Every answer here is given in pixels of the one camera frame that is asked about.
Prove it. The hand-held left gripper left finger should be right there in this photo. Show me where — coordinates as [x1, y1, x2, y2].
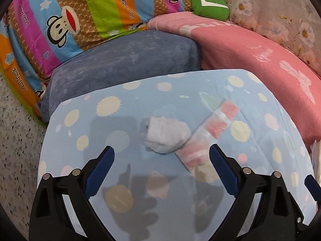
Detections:
[29, 145, 115, 241]

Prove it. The white sock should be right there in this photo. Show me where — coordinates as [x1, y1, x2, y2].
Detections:
[140, 117, 191, 154]

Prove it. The light blue dotted sheet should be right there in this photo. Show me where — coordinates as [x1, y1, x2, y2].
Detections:
[38, 69, 318, 241]

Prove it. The white plastic bag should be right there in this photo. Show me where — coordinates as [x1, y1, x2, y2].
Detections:
[311, 141, 321, 166]

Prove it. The green plush toy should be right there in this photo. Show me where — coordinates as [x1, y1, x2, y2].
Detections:
[191, 0, 231, 20]

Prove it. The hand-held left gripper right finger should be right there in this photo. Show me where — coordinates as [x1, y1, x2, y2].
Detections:
[209, 144, 305, 241]

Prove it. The pink striped sock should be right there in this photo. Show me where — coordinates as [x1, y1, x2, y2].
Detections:
[176, 99, 240, 172]

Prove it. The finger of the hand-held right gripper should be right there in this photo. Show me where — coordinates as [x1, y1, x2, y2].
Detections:
[304, 174, 321, 197]

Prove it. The colourful striped monkey quilt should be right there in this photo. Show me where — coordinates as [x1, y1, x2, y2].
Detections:
[0, 0, 198, 123]

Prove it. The pink blanket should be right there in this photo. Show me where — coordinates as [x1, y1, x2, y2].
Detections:
[147, 11, 321, 143]

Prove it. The blue-grey velvet cushion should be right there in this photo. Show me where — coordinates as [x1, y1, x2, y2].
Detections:
[40, 30, 202, 123]

